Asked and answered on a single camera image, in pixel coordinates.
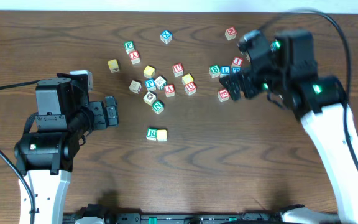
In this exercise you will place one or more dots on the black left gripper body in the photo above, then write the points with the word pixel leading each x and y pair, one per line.
pixel 101 113

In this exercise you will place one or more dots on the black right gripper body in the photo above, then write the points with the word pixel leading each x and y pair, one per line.
pixel 247 84

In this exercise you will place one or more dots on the green R block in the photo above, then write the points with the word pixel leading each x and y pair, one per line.
pixel 151 134

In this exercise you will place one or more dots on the yellow O block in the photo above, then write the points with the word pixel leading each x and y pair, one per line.
pixel 162 135

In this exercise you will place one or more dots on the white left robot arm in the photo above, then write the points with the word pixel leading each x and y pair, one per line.
pixel 51 139

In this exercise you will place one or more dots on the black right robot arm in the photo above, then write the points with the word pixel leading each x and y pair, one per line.
pixel 287 68

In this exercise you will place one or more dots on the blue T block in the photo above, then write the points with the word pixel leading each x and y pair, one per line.
pixel 236 69

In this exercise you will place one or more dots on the red I block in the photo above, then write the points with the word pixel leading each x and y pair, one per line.
pixel 237 62

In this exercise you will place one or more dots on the blue L block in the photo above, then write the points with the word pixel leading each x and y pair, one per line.
pixel 225 70

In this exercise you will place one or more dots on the red Q block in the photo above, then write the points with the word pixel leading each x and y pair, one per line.
pixel 223 95

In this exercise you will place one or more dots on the plain number 6 block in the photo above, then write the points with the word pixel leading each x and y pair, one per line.
pixel 135 87

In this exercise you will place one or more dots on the green B block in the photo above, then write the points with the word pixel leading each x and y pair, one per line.
pixel 214 71

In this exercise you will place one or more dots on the soccer ball block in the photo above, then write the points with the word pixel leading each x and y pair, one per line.
pixel 149 98

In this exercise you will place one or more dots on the yellow block far left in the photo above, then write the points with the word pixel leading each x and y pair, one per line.
pixel 113 66

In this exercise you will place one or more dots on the green N block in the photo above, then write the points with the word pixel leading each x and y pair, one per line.
pixel 158 107

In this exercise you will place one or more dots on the blue P block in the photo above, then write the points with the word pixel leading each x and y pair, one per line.
pixel 150 84

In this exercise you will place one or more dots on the red M block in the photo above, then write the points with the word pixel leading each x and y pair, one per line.
pixel 230 33

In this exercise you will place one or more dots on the yellow block near P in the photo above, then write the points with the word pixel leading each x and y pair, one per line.
pixel 149 71

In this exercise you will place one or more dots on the plain white green-edged block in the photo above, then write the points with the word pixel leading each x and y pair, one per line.
pixel 160 82

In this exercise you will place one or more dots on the red X block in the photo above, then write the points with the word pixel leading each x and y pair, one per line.
pixel 134 57

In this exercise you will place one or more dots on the red A block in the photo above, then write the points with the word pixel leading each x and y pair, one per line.
pixel 169 90

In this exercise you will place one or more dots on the red U block lower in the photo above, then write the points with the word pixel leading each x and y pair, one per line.
pixel 190 88

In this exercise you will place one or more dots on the red u block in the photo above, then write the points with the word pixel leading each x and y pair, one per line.
pixel 190 88
pixel 178 69

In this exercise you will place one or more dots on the green F block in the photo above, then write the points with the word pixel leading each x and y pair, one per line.
pixel 129 47

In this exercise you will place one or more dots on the yellow block centre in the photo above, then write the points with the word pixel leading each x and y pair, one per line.
pixel 186 79

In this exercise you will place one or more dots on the red U block upper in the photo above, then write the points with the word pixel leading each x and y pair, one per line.
pixel 178 69

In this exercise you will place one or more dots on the blue X block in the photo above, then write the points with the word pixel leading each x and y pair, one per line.
pixel 166 36

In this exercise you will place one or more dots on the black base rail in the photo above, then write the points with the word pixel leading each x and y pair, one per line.
pixel 95 213

